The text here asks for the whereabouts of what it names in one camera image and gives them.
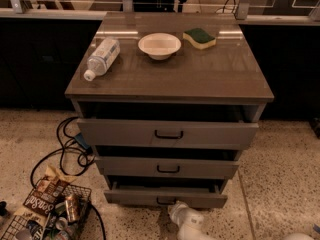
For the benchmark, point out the grey bottom drawer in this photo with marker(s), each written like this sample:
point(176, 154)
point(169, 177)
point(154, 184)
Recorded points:
point(137, 195)

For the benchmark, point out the grey drawer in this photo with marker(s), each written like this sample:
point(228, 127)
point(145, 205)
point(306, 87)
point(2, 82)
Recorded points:
point(158, 167)
point(168, 134)
point(137, 195)

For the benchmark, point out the grey middle drawer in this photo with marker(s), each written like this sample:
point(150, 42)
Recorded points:
point(158, 167)

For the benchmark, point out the grey drawer cabinet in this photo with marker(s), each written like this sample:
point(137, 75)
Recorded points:
point(222, 83)

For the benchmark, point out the grey top drawer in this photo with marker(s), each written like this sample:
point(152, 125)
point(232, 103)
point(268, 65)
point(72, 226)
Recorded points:
point(168, 134)

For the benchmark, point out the copper drink can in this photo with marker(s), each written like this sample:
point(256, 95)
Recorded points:
point(72, 208)

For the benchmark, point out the blue plug box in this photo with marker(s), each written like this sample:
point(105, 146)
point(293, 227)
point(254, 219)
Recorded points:
point(82, 143)

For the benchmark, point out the brown snack bag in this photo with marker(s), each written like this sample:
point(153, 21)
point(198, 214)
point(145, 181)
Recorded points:
point(44, 196)

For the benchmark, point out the white bowl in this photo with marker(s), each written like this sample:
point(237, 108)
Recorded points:
point(159, 46)

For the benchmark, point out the green yellow sponge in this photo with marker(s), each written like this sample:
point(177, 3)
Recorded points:
point(199, 38)

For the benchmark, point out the small dark floor object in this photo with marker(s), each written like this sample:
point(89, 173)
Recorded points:
point(3, 209)

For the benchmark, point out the clear plastic water bottle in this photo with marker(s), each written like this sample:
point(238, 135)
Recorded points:
point(102, 58)

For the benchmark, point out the black wire basket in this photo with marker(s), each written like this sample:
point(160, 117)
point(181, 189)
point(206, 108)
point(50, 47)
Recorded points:
point(57, 226)

